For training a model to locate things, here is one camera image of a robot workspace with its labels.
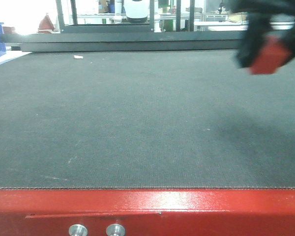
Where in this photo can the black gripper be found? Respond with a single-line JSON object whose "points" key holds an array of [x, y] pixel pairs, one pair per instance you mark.
{"points": [[260, 13]]}

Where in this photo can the red magnetic block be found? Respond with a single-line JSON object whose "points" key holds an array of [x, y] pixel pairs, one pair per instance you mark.
{"points": [[271, 56]]}

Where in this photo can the white work table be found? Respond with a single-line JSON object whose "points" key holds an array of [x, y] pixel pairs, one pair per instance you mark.
{"points": [[239, 26]]}

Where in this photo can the dark grey table mat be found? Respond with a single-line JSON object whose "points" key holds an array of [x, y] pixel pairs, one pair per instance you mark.
{"points": [[145, 120]]}

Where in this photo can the small white paper scrap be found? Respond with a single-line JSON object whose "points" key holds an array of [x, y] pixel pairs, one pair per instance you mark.
{"points": [[78, 57]]}

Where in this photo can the dark metal shelf rack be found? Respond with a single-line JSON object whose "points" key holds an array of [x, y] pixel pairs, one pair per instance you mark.
{"points": [[94, 16]]}

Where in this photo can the right silver bolt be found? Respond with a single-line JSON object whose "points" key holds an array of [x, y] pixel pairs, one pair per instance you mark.
{"points": [[115, 230]]}

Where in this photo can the silver bolt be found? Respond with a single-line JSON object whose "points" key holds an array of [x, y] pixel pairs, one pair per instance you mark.
{"points": [[77, 230], [115, 230]]}

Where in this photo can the left silver bolt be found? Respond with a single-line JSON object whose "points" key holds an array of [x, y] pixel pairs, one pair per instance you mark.
{"points": [[77, 230]]}

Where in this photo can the dark metal table rail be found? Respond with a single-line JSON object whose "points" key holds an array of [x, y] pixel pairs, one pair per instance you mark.
{"points": [[114, 42]]}

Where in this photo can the red metal front frame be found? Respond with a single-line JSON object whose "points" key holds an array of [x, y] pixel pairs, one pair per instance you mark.
{"points": [[147, 212]]}

